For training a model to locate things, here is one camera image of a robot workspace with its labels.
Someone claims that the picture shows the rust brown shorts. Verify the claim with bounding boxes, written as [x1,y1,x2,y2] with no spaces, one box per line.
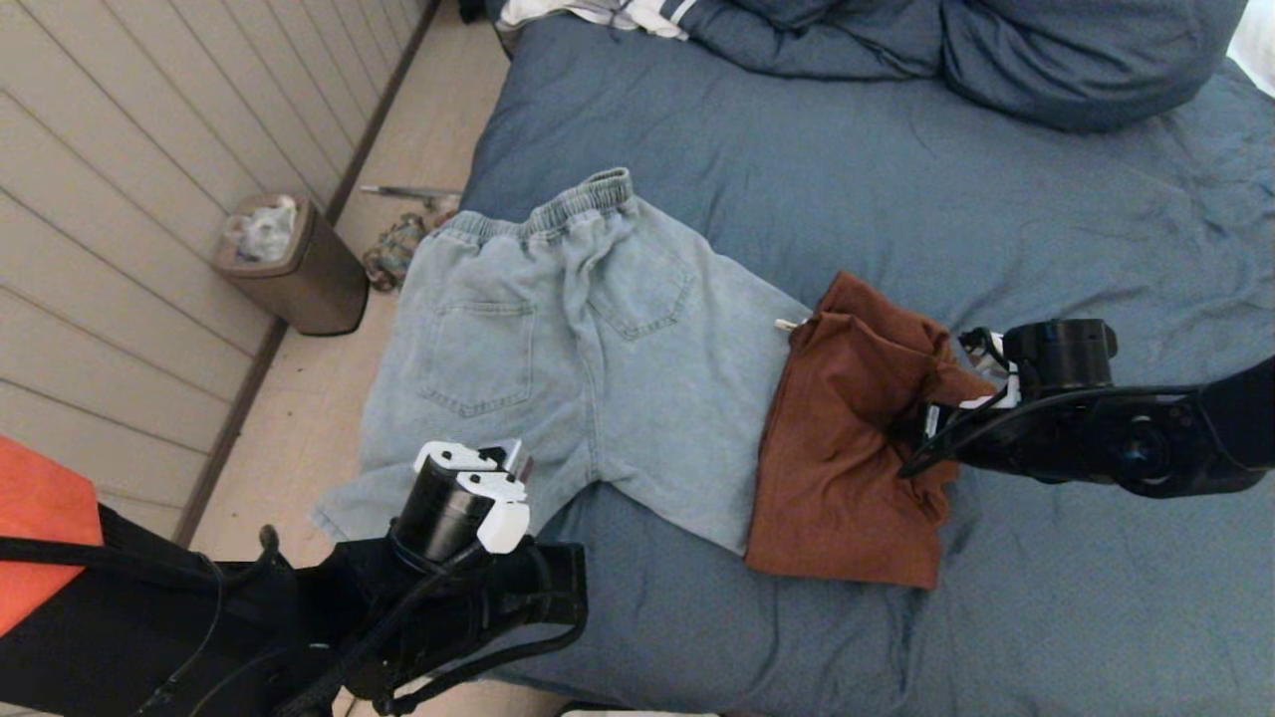
[744,271,997,591]

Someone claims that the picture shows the light blue denim shorts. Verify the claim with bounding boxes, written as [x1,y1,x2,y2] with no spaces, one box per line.
[314,167,813,557]

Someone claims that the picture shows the blue bed cover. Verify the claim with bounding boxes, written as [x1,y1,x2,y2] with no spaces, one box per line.
[327,15,1275,717]

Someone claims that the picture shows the multicoloured cloth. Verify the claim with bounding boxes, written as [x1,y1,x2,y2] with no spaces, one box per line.
[361,211,457,295]

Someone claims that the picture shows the brown metal trash bin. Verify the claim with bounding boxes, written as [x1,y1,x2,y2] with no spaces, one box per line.
[211,194,370,338]

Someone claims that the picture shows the blue pillow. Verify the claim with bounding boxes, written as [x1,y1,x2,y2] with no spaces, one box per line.
[938,0,1246,133]

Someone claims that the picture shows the silver metal object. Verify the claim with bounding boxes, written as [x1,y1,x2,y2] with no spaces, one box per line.
[359,184,462,212]

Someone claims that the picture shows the crumpled blue blanket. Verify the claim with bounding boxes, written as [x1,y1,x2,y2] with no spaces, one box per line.
[687,0,945,83]

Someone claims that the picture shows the clear plastic bin liner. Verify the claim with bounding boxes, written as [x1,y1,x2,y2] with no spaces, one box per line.
[221,195,300,264]

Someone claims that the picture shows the white pillow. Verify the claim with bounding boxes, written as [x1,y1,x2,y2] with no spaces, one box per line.
[1223,0,1275,101]

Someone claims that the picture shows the white striped garment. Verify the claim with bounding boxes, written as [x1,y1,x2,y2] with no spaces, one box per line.
[496,0,710,43]

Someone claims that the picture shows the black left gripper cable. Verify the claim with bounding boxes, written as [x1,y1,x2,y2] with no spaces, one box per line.
[374,568,589,717]

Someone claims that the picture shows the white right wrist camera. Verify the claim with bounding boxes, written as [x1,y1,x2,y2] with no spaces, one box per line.
[958,327,1022,411]

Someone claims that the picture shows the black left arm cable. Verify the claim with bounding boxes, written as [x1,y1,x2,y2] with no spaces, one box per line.
[0,526,280,589]

